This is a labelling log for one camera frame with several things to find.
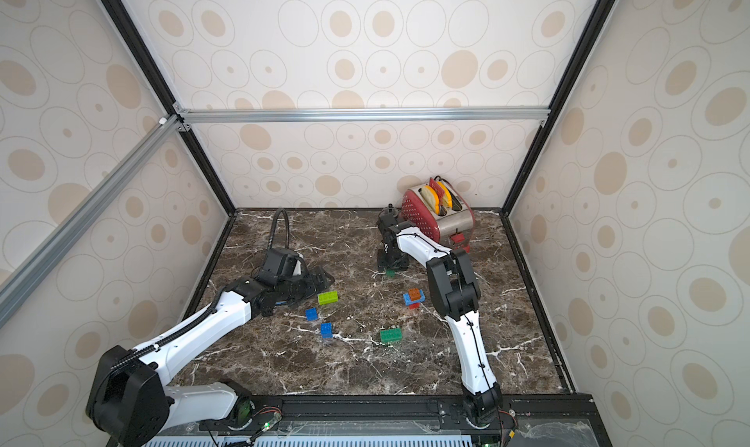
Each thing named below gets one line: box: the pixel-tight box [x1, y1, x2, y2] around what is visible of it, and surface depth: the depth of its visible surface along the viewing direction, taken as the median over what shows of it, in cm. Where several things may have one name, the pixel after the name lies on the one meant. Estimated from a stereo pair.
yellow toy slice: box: [436, 180, 454, 209], surface depth 97 cm
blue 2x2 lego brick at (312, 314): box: [305, 306, 319, 322], surface depth 92 cm
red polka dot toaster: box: [400, 182, 475, 254], surface depth 97 cm
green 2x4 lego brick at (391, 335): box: [379, 327, 404, 343], surface depth 87 cm
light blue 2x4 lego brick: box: [402, 288, 426, 306], surface depth 91 cm
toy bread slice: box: [418, 185, 441, 215], surface depth 97 cm
